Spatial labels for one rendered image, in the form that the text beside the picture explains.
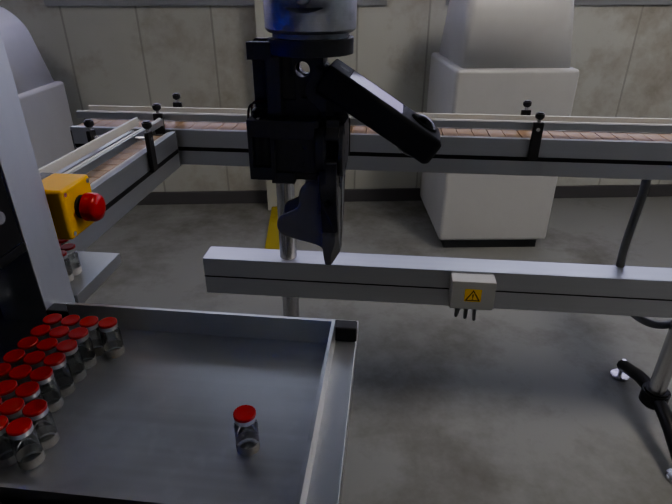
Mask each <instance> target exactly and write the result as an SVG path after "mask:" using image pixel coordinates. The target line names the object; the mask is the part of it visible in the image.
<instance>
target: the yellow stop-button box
mask: <svg viewBox="0 0 672 504"><path fill-rule="evenodd" d="M40 176H41V179H42V183H43V187H44V190H45V194H46V197H47V201H48V205H49V208H50V212H51V215H52V219H53V223H54V226H55V230H56V234H57V237H58V239H66V240H72V239H74V238H75V237H76V236H78V235H79V234H80V233H81V232H83V231H84V230H85V229H86V228H88V227H89V226H90V225H91V224H93V223H94V221H85V220H84V219H83V218H82V217H81V215H80V212H79V201H80V198H81V196H82V195H83V194H84V193H86V192H89V193H92V191H91V186H90V182H89V178H88V176H87V175H85V174H63V173H54V174H52V173H43V172H42V173H40Z"/></svg>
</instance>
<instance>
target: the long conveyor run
mask: <svg viewBox="0 0 672 504"><path fill-rule="evenodd" d="M172 96H173V99H174V100H176V102H173V107H161V104H159V103H154V104H153V105H152V107H145V106H102V105H89V106H88V107H89V110H77V111H76V115H77V118H91V119H92V120H93V121H94V125H93V127H92V129H95V132H96V135H103V134H105V133H107V132H109V131H111V130H113V129H114V128H116V127H118V126H120V125H122V124H124V123H126V122H128V121H129V120H131V119H133V118H135V117H138V122H139V125H138V126H136V127H135V128H133V129H131V130H134V131H137V130H139V129H141V128H142V124H141V123H142V122H143V121H145V120H149V121H150V122H153V121H154V120H156V119H158V118H161V119H163V124H164V125H163V126H161V127H160V128H158V129H156V130H155V131H153V132H152V134H165V133H167V132H171V131H175V132H176V135H177V141H178V148H179V155H180V162H181V164H189V165H219V166H249V167H250V163H249V151H248V138H247V125H246V120H247V109H232V108H189V107H183V106H182V102H179V100H178V99H180V98H181V97H180V94H179V93H173V94H172ZM531 105H532V102H531V100H525V101H523V106H524V107H525V110H523V109H522V110H521V115H494V114H450V113H419V114H423V115H426V116H427V117H429V118H430V119H431V120H432V121H433V123H434V124H435V126H436V127H437V128H438V129H439V131H440V137H441V148H440V149H439V150H438V152H437V153H436V154H435V156H434V157H433V158H432V159H431V161H430V162H429V163H427V164H422V163H420V162H419V161H417V160H416V159H414V158H413V157H411V156H407V155H405V154H403V153H402V152H401V151H400V150H399V149H398V148H397V146H395V145H394V144H392V143H391V142H389V141H388V140H386V139H385V138H383V137H382V136H381V135H379V134H378V133H376V132H375V131H373V130H372V129H370V128H369V127H367V126H366V125H364V124H363V123H361V122H360V121H358V120H357V119H356V118H354V117H353V116H351V115H350V114H349V153H348V162H347V167H346V170H370V171H400V172H430V173H461V174H491V175H521V176H551V177H581V178H612V179H642V180H672V119H668V118H624V117H581V116H545V113H544V112H537V113H536V115H531V110H528V107H530V106H531ZM70 129H71V130H70V132H71V136H72V140H73V144H74V148H75V149H77V148H79V147H81V146H83V145H84V144H86V143H88V139H87V135H86V131H88V127H86V126H84V123H81V124H79V125H77V126H71V127H70Z"/></svg>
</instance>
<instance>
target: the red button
mask: <svg viewBox="0 0 672 504"><path fill-rule="evenodd" d="M105 211H106V204H105V200H104V198H103V196H101V195H100V194H98V193H89V192H86V193H84V194H83V195H82V196H81V198H80V201H79V212H80V215H81V217H82V218H83V219H84V220H85V221H94V222H96V221H99V220H101V219H102V218H103V217H104V215H105Z"/></svg>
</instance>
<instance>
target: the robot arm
mask: <svg viewBox="0 0 672 504"><path fill-rule="evenodd" d="M263 9H264V26H265V29H266V30H267V31H268V32H270V33H272V37H268V38H254V40H253V41H247V42H246V53H247V60H252V66H253V80H254V94H255V101H253V102H252V103H251V104H250V105H249V106H248V109H247V120H246V125H247V138H248V151H249V163H250V176H251V179H257V180H272V183H279V184H295V182H296V180H297V179H303V180H305V184H304V185H303V186H302V187H301V189H300V192H299V196H298V197H296V198H293V199H291V200H289V201H287V202H286V204H285V206H284V213H285V214H283V215H281V216H279V218H278V220H277V227H278V230H279V231H280V233H281V234H283V235H285V236H287V237H291V238H294V239H298V240H302V241H305V242H309V243H312V244H316V245H318V246H320V247H321V248H322V249H323V256H324V262H325V265H331V264H332V263H333V261H334V260H335V258H336V257H337V255H338V254H339V252H340V251H341V246H342V231H343V214H344V195H345V170H346V167H347V162H348V153H349V114H350V115H351V116H353V117H354V118H356V119H357V120H358V121H360V122H361V123H363V124H364V125H366V126H367V127H369V128H370V129H372V130H373V131H375V132H376V133H378V134H379V135H381V136H382V137H383V138H385V139H386V140H388V141H389V142H391V143H392V144H394V145H395V146H397V148H398V149H399V150H400V151H401V152H402V153H403V154H405V155H407V156H411V157H413V158H414V159H416V160H417V161H419V162H420V163H422V164H427V163H429V162H430V161H431V159H432V158H433V157H434V156H435V154H436V153H437V152H438V150H439V149H440V148H441V137H440V131H439V129H438V128H437V127H436V126H435V124H434V123H433V121H432V120H431V119H430V118H429V117H427V116H426V115H423V114H419V113H415V112H414V111H413V110H411V109H410V108H408V107H407V106H405V105H404V104H403V103H401V102H400V101H398V100H397V99H395V98H394V97H392V96H391V95H390V94H388V93H387V92H385V91H384V90H382V89H381V88H380V87H378V86H377V85H375V84H374V83H372V82H371V81H369V80H368V79H367V78H365V77H364V76H362V75H361V74H359V73H358V72H357V71H355V70H354V69H352V68H351V67H349V66H348V65H346V64H345V63H344V62H342V61H341V60H339V59H336V60H335V61H334V62H332V63H331V64H330V63H328V58H331V57H341V56H347V55H351V54H353V53H354V36H352V35H349V33H351V32H353V31H354V30H355V29H356V21H357V0H263ZM301 61H303V62H306V63H307V64H308V65H309V67H310V72H305V71H303V70H302V68H301V65H300V63H301ZM329 64H330V65H329ZM253 104H255V108H253ZM250 107H251V116H250ZM256 118H259V119H256Z"/></svg>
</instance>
